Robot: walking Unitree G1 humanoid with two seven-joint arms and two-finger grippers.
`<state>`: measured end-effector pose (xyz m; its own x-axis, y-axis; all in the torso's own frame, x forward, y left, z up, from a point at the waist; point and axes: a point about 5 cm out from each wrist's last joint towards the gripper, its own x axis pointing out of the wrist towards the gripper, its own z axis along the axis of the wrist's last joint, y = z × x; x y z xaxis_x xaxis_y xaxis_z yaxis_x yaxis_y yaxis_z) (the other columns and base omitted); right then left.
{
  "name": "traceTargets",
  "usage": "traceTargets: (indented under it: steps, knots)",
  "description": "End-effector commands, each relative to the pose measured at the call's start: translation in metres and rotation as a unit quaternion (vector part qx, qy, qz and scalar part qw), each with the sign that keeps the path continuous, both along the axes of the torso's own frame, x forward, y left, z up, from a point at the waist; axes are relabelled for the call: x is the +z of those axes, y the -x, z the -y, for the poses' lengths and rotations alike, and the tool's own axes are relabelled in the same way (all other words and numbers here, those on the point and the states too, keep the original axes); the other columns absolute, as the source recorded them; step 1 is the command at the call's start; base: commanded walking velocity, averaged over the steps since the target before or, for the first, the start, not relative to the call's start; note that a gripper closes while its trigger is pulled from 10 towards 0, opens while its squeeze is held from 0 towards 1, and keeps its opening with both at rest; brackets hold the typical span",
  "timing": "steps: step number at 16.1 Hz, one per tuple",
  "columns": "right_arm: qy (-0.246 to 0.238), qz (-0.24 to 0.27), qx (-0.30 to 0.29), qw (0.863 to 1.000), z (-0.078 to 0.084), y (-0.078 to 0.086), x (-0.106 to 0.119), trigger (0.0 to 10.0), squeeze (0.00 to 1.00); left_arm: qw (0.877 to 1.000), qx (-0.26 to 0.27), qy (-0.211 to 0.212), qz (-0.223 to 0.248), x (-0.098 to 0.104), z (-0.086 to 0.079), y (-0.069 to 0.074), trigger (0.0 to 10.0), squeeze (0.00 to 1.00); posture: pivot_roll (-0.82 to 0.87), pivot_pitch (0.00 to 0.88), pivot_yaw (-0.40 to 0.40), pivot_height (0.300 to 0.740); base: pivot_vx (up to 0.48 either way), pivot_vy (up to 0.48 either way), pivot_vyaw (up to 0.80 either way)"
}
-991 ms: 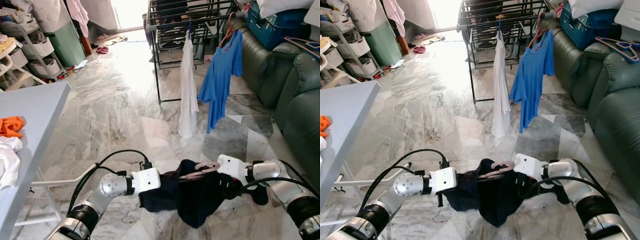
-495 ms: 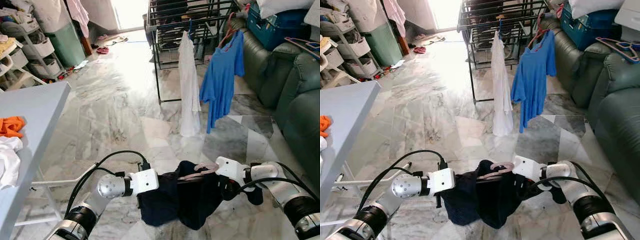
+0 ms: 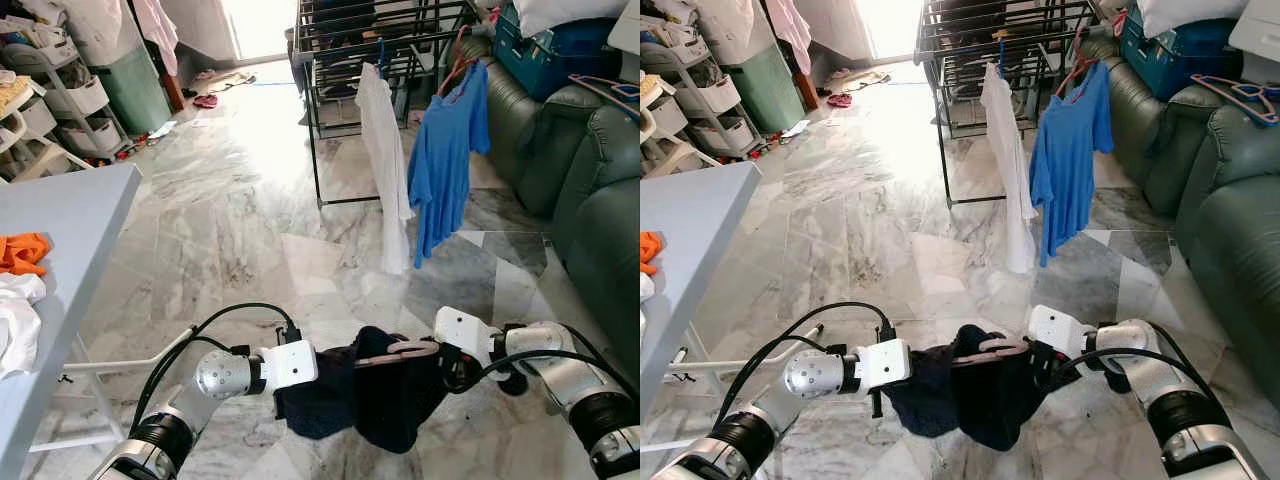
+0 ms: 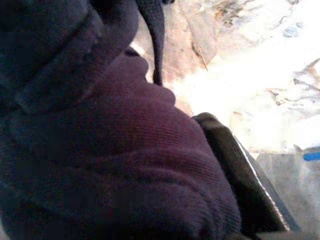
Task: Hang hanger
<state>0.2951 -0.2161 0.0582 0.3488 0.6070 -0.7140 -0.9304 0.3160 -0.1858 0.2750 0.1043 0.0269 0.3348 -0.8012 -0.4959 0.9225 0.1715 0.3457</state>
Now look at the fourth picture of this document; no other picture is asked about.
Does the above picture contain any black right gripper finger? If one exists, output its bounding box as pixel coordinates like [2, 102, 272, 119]
[192, 112, 302, 236]

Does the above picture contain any navy garment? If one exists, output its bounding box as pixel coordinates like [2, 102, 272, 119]
[0, 0, 243, 240]

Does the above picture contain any blue shirt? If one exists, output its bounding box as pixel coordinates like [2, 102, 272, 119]
[302, 147, 320, 162]

